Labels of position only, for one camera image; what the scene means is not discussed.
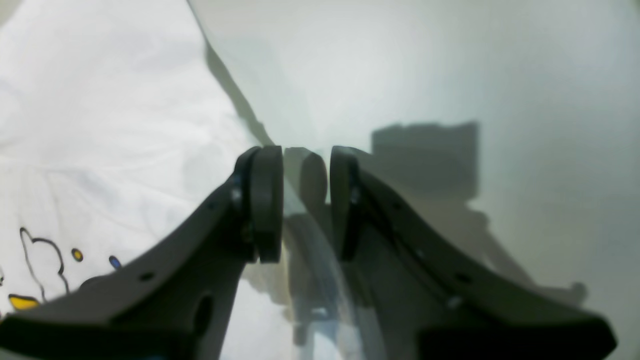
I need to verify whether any white printed t-shirt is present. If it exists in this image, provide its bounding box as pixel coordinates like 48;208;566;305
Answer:
0;0;391;360

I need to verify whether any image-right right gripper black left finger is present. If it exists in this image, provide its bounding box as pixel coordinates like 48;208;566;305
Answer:
1;145;284;360

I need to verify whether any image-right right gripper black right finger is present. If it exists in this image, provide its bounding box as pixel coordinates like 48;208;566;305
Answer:
329;146;618;360

